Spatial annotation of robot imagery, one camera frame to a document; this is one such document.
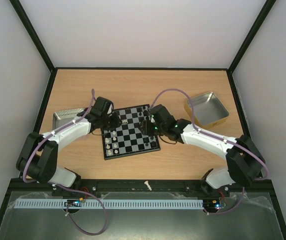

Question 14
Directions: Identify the black aluminium frame rail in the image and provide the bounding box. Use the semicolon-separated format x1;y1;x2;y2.
7;176;274;198

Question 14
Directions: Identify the purple cable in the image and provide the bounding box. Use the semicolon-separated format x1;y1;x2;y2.
152;88;270;181
22;88;96;185

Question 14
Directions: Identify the light blue cable duct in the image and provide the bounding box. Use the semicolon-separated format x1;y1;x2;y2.
14;199;204;210

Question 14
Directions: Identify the white king chess piece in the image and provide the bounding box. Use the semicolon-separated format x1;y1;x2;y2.
144;180;152;191

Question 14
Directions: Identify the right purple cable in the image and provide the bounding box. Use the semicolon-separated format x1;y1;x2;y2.
152;88;270;181

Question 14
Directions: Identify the row of black chess pieces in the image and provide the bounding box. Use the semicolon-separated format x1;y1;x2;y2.
138;106;157;149

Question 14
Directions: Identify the pile of white chess pieces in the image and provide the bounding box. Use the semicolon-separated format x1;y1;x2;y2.
122;119;128;125

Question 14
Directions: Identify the black grey chessboard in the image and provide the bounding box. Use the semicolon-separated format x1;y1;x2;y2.
101;104;161;161

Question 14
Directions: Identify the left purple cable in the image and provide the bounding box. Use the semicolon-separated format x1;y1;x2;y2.
22;88;96;185

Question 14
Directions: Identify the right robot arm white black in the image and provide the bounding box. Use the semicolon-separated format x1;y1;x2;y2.
139;104;267;196

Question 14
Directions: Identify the silver metal tin lid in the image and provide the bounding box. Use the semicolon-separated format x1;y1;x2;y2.
51;108;89;138

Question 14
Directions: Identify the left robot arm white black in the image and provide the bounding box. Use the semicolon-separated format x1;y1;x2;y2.
16;96;122;188

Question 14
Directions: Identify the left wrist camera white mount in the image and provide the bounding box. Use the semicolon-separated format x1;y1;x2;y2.
107;104;114;115

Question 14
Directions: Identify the gold metal tin box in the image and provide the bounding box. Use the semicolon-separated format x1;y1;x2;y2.
184;92;230;129

